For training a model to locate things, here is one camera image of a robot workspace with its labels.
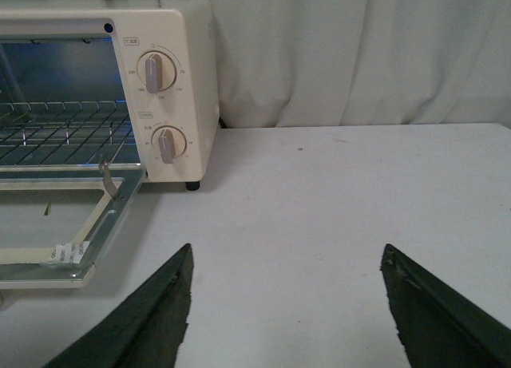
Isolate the metal wire oven rack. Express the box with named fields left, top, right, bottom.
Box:
left=1, top=101, right=140, bottom=168

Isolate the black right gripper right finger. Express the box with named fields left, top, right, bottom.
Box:
left=380, top=243, right=510, bottom=367

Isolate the lower timer knob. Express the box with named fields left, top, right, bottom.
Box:
left=151, top=125, right=187, bottom=164

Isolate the upper temperature knob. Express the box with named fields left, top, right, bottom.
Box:
left=137, top=51, right=176, bottom=94

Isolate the glass oven door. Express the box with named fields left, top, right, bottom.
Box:
left=1, top=168, right=145, bottom=290

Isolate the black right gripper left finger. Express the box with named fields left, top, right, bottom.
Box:
left=50, top=243, right=194, bottom=367

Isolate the cream Toshiba toaster oven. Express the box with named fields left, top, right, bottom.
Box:
left=1, top=0, right=219, bottom=189

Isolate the white backdrop curtain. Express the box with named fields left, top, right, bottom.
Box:
left=4, top=0, right=510, bottom=128

